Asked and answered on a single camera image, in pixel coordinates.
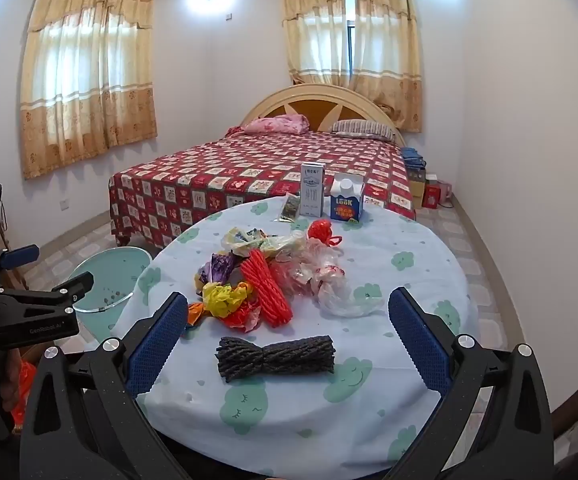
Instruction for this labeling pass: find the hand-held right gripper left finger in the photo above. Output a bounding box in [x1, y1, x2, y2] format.
[19, 291, 190, 480]

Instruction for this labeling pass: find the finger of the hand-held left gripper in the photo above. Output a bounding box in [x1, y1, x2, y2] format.
[0, 244, 40, 271]
[4, 271, 95, 311]

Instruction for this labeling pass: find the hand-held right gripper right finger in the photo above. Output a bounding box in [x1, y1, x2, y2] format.
[388, 287, 554, 480]

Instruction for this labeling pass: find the teal enamel basin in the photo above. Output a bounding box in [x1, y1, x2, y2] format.
[66, 246, 154, 346]

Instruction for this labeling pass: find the black foam net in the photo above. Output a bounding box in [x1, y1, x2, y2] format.
[214, 335, 336, 386]

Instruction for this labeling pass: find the red foam net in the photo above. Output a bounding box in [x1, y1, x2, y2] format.
[241, 249, 294, 328]

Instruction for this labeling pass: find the red knotted plastic bag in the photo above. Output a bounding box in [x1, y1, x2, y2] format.
[308, 218, 344, 247]

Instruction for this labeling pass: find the person's left hand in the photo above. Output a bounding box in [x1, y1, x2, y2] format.
[0, 350, 23, 411]

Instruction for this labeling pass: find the orange plastic bag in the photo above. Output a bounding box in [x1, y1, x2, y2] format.
[12, 360, 37, 431]

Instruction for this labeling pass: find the plain clear plastic bag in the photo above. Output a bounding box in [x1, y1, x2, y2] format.
[316, 280, 391, 319]

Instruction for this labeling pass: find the yellow plastic bag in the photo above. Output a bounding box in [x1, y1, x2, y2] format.
[201, 281, 255, 318]

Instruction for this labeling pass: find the red crumpled plastic bag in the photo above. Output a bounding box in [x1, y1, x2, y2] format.
[213, 304, 266, 335]

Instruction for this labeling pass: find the purple snack wrapper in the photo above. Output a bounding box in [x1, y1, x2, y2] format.
[196, 251, 240, 293]

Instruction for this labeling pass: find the clear plastic bag red print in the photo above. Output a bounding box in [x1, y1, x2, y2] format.
[296, 237, 352, 301]

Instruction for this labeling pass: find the table with cloud tablecloth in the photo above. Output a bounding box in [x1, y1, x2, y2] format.
[104, 195, 474, 466]

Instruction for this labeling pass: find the red translucent plastic bag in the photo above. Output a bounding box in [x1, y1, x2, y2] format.
[269, 260, 317, 313]

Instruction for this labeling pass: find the green yellow snack packet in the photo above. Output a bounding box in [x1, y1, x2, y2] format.
[221, 227, 310, 261]

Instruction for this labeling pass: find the brown cardboard box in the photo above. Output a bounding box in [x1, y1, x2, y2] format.
[409, 167, 427, 208]

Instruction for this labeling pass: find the blue white milk carton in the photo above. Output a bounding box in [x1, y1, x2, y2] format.
[330, 172, 366, 223]

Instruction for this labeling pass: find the tall white carton box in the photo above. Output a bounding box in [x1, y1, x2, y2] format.
[300, 162, 326, 218]

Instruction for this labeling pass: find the stack of blue packs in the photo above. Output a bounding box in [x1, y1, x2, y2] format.
[401, 147, 426, 171]

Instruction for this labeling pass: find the wide beige curtain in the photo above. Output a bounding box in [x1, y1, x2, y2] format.
[19, 0, 159, 181]

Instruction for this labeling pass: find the dark flat packet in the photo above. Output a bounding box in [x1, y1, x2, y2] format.
[278, 195, 301, 223]

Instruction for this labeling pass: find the bed with red quilt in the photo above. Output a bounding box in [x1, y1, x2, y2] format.
[108, 127, 417, 251]

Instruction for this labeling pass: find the striped pillow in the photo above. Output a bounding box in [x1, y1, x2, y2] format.
[330, 119, 397, 141]

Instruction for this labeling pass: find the pink pillow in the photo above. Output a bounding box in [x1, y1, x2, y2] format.
[241, 114, 310, 135]

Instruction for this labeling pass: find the cream wooden headboard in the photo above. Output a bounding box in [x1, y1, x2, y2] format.
[239, 84, 406, 146]

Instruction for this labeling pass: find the narrow beige curtain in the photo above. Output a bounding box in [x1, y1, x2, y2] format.
[280, 0, 424, 133]

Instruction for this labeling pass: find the window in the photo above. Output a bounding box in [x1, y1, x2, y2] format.
[344, 0, 357, 78]

